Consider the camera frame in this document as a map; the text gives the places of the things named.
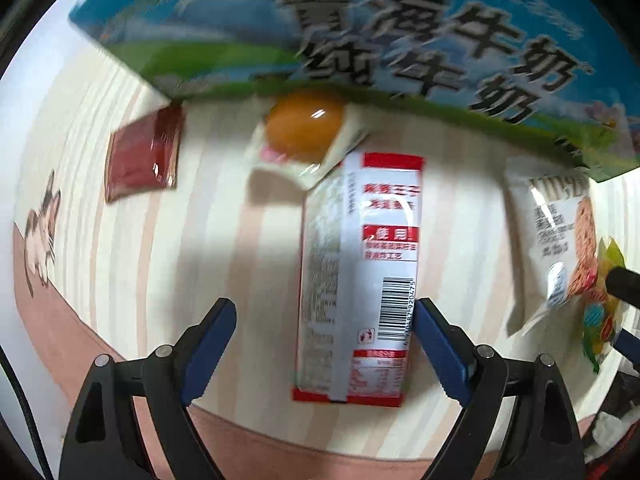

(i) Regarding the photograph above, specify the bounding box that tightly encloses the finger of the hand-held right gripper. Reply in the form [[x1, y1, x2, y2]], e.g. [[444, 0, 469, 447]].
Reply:
[[606, 266, 640, 307], [616, 329, 640, 364]]

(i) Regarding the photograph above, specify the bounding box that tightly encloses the egg yolk pastry packet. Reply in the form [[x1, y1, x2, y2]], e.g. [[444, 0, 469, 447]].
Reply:
[[248, 90, 370, 192]]

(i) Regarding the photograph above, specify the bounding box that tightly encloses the long white red packet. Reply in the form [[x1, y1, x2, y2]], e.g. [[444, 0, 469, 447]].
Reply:
[[291, 152, 426, 406]]

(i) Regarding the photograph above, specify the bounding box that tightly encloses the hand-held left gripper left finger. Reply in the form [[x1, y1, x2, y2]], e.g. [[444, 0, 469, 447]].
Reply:
[[59, 297, 238, 480]]

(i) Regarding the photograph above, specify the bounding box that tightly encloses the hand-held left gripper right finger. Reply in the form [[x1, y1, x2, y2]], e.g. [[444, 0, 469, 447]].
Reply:
[[415, 297, 586, 480]]

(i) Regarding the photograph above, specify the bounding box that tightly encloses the white cookie packet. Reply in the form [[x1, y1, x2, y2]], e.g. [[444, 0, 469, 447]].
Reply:
[[504, 167, 601, 336]]

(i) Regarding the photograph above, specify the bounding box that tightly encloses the small dark red packet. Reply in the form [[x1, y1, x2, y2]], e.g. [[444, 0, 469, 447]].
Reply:
[[104, 105, 187, 204]]

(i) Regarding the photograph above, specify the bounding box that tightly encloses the black cable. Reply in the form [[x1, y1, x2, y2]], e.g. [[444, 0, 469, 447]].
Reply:
[[0, 345, 53, 480]]

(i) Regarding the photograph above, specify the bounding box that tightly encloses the colourful candy bag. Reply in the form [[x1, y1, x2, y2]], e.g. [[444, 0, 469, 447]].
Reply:
[[580, 237, 634, 375]]

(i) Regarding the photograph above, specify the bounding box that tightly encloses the printed cardboard milk box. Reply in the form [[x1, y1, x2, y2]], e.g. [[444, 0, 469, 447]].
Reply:
[[67, 0, 640, 184]]

